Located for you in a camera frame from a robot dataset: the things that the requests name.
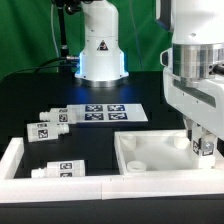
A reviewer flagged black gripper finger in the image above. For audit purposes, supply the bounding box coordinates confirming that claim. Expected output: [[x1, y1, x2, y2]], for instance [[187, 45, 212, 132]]
[[202, 130, 218, 155], [183, 117, 196, 141]]

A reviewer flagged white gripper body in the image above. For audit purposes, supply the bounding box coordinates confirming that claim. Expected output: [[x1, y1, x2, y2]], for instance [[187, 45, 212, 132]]
[[163, 67, 224, 141]]

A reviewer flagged white square table top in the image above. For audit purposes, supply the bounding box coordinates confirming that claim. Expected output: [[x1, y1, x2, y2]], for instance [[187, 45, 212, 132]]
[[114, 130, 224, 175]]

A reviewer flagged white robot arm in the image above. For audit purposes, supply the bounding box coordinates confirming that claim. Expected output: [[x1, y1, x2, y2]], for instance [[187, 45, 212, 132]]
[[75, 0, 224, 146]]

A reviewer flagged white marker sheet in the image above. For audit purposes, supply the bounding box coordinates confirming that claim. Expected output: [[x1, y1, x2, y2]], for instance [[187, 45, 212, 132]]
[[68, 104, 147, 123]]

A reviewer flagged white U-shaped fence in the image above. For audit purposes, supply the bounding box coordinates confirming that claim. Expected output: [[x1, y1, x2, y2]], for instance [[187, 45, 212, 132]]
[[0, 138, 224, 203]]

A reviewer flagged green backdrop curtain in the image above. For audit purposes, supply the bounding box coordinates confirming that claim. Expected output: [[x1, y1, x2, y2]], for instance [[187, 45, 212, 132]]
[[0, 0, 171, 78]]

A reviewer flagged black cable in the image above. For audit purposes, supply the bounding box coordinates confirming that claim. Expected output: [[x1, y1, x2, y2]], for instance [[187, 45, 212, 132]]
[[0, 55, 79, 81]]

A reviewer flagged black camera stand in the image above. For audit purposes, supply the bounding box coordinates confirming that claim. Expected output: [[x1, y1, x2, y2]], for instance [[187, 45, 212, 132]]
[[50, 0, 72, 74]]

